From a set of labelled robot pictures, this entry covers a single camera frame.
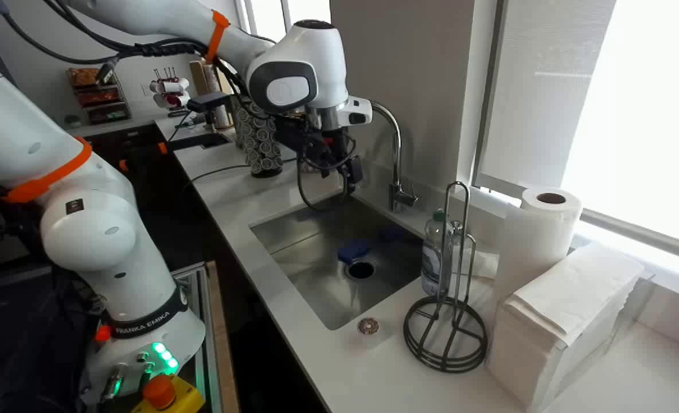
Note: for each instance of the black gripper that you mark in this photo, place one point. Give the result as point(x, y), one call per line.
point(326, 147)

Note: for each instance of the white paper towel roll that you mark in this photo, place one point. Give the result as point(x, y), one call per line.
point(538, 237)

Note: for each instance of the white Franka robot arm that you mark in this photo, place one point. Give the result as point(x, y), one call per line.
point(89, 222)

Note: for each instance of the chrome curved faucet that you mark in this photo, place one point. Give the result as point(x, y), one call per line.
point(398, 163)

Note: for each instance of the blue sponge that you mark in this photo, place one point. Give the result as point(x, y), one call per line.
point(355, 250)

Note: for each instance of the stainless steel sink basin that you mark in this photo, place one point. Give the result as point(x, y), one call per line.
point(318, 261)

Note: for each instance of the clear plastic water bottle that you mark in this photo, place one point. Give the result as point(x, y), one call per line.
point(434, 261)

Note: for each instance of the small round sink stopper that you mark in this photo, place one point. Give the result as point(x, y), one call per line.
point(369, 327)

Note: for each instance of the tall light wooden box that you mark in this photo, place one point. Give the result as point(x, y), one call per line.
point(205, 84)

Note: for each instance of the red and white small device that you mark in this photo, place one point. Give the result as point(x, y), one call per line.
point(170, 91)

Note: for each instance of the white window blind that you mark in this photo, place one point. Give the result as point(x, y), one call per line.
point(542, 84)

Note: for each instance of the wooden board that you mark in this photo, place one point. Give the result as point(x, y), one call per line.
point(222, 346)

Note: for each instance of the stack of folded paper towels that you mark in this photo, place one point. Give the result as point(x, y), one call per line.
point(560, 330)

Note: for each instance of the orange yellow emergency stop button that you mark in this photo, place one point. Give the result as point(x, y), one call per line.
point(164, 394)

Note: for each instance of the wall shelf with boxes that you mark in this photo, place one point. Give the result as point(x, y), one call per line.
point(95, 94)

